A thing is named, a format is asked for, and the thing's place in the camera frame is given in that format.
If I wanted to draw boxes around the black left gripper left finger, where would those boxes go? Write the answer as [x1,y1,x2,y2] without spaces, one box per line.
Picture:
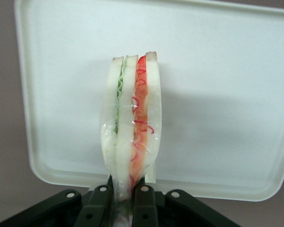
[0,184,115,227]

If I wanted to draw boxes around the triangle sandwich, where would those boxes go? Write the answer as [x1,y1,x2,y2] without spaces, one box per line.
[99,50,163,227]

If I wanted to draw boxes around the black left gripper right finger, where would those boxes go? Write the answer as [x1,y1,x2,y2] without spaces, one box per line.
[132,184,241,227]

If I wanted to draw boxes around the beige plastic tray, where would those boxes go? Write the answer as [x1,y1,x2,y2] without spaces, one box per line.
[13,0,284,210]

